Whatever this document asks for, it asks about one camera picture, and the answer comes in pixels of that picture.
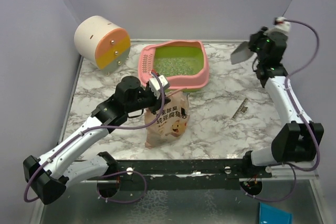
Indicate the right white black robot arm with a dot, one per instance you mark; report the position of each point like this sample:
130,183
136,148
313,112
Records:
299,138

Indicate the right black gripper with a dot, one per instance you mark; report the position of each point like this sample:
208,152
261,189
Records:
256,35

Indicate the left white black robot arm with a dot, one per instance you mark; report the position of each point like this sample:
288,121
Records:
50,174

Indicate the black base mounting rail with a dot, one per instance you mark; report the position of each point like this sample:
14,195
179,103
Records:
177,174

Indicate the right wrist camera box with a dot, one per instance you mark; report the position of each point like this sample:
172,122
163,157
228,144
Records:
282,25

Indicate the orange cat litter bag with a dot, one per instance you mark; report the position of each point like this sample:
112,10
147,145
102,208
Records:
173,121

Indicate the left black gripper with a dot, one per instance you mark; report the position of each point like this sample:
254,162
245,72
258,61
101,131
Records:
157,104

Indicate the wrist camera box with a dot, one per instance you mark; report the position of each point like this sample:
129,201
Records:
158,84
282,25

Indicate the pink and green litter box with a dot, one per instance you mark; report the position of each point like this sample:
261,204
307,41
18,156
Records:
183,62

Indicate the grey metal litter scoop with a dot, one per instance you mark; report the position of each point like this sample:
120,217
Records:
241,53

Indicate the cream cylindrical cat house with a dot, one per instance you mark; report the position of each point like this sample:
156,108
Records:
103,43

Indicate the blue plastic object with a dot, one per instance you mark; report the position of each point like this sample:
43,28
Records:
272,215

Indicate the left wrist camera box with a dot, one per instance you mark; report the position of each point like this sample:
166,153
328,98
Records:
158,84

